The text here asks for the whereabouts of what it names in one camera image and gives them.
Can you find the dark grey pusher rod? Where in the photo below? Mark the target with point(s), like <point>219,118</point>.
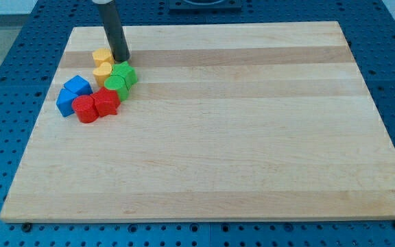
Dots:
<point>113,28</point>

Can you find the red cylinder block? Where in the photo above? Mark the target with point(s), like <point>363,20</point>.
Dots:
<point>84,108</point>

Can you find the green star block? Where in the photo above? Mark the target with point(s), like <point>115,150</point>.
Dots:
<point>125,71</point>

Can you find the yellow hexagon block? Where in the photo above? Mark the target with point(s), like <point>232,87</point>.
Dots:
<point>102,55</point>

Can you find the blue triangle block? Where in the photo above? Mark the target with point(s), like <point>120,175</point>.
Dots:
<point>64,102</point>

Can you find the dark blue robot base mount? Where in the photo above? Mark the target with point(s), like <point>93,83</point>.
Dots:
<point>181,5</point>

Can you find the red star block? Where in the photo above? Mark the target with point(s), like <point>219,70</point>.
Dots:
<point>106,102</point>

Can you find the yellow heart block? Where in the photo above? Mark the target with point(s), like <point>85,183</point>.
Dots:
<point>102,73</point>

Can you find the light wooden board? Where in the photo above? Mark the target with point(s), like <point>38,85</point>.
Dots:
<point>237,122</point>

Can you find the blue cube block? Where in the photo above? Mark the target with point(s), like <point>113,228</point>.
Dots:
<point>78,85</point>

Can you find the green cylinder block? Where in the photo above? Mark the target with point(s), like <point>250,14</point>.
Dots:
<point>117,83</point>

